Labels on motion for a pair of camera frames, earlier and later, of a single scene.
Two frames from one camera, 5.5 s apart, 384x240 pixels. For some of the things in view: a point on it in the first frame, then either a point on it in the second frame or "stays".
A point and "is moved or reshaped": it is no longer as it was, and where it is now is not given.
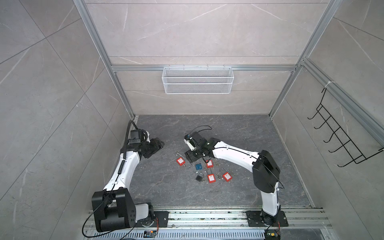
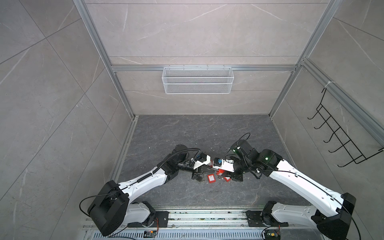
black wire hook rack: x=354 y=152 stays
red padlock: x=211 y=176 stays
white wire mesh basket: x=197 y=80 stays
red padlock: x=226 y=175 stays
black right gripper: x=189 y=157 to x=236 y=177
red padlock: x=181 y=160 is moved or reshaped
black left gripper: x=156 y=144 to x=199 y=173
